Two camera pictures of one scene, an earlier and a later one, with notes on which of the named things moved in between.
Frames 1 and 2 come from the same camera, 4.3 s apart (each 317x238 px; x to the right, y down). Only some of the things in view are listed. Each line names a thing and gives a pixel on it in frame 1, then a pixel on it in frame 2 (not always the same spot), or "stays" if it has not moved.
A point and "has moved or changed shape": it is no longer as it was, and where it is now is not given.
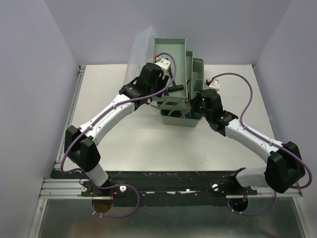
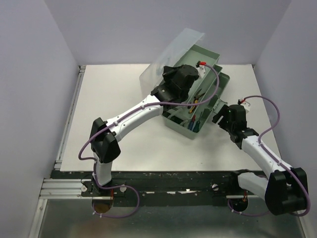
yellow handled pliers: [187, 100] has moved or changed shape
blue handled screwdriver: [188, 115] to [191, 124]
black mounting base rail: [162, 188] stays
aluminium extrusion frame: [56, 188] stays
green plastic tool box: [186, 77] has moved or changed shape
